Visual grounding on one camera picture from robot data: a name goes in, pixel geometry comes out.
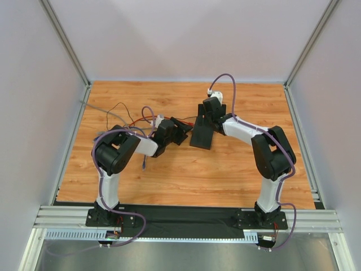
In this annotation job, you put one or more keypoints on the front aluminium rail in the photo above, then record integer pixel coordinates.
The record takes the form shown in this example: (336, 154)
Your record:
(308, 220)

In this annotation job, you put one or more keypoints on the slotted cable duct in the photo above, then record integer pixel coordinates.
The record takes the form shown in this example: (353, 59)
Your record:
(104, 235)

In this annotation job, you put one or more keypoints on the aluminium frame post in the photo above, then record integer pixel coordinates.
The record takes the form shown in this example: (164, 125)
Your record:
(326, 15)
(58, 28)

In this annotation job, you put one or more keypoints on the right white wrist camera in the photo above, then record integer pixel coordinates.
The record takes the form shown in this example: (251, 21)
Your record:
(215, 94)

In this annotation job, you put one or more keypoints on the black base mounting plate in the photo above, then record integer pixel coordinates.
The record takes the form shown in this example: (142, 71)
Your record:
(183, 222)

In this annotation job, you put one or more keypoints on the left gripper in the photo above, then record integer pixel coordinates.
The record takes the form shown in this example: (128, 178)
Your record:
(177, 131)

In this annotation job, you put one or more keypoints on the left aluminium frame post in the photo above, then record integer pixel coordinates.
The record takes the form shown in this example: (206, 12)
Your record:
(58, 28)

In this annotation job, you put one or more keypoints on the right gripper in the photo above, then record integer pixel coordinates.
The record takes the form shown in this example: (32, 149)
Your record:
(205, 118)

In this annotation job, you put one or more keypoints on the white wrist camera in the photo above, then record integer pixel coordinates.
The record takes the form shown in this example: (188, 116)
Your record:
(157, 120)
(215, 94)

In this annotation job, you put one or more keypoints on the right aluminium frame post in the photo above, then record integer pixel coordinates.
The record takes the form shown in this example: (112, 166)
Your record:
(326, 15)

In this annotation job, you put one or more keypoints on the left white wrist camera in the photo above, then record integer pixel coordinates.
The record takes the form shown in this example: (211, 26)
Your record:
(157, 120)

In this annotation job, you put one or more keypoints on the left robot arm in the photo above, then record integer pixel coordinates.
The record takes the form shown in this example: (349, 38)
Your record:
(111, 153)

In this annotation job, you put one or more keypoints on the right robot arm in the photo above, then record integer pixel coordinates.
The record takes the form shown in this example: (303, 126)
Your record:
(272, 151)

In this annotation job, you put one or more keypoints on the black network switch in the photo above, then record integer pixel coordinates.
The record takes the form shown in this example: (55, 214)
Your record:
(202, 136)

